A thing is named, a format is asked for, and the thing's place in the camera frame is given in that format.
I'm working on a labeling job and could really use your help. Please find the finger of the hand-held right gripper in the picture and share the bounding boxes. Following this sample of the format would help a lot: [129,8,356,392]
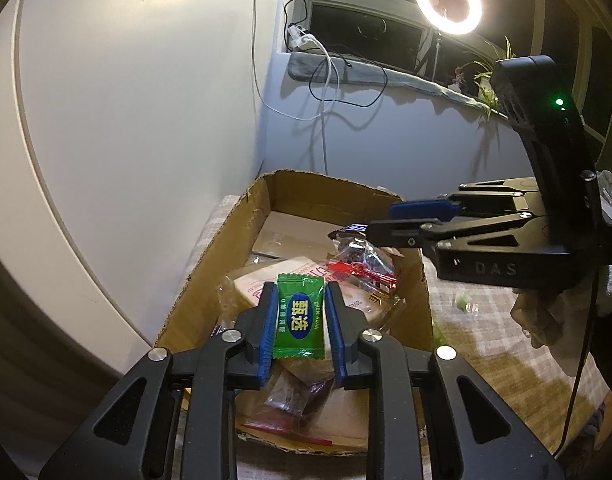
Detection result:
[368,211,550,252]
[388,177,548,222]

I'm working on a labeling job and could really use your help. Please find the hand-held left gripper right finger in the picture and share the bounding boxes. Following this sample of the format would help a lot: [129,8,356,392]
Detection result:
[326,281,567,480]

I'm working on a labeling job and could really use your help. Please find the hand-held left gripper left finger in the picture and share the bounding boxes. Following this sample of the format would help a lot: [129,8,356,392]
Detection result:
[38,281,279,480]

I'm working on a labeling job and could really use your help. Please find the packaged sliced bread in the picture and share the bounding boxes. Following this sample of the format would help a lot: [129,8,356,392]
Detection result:
[217,255,407,386]

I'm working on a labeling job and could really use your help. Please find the small dark snack bag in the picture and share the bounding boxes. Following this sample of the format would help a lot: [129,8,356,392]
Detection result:
[328,234,399,293]

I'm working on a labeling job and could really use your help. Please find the brown cardboard box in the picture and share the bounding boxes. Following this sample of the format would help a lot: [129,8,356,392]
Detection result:
[153,169,435,457]

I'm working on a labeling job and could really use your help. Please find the person's right forearm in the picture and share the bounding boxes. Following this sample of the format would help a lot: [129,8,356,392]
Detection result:
[586,310,612,441]

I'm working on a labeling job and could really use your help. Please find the person's right hand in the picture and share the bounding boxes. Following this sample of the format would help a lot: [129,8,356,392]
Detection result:
[511,260,612,378]

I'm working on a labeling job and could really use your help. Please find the potted spider plant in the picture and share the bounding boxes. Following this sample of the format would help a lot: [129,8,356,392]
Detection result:
[453,35,517,121]

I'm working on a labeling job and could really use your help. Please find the grey windowsill mat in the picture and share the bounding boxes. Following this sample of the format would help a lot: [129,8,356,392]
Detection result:
[288,51,512,121]

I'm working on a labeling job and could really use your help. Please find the white power strip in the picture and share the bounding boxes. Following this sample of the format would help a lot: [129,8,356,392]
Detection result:
[286,22,321,53]

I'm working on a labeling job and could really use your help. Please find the thick white cable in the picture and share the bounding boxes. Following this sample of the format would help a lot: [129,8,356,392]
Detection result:
[316,40,341,176]

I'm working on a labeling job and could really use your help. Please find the white window frame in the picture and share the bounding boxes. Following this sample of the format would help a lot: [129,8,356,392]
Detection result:
[271,0,612,146]

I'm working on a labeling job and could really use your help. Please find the ring light stand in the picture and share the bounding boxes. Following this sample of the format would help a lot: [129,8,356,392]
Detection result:
[416,32,444,78]

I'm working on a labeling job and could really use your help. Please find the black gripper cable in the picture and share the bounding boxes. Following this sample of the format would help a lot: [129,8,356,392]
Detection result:
[553,265,599,458]

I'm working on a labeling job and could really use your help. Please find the white ring light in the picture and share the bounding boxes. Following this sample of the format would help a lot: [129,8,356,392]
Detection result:
[414,0,483,36]

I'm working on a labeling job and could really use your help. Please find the thin white cable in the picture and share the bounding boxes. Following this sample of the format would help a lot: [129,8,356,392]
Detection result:
[251,0,327,122]

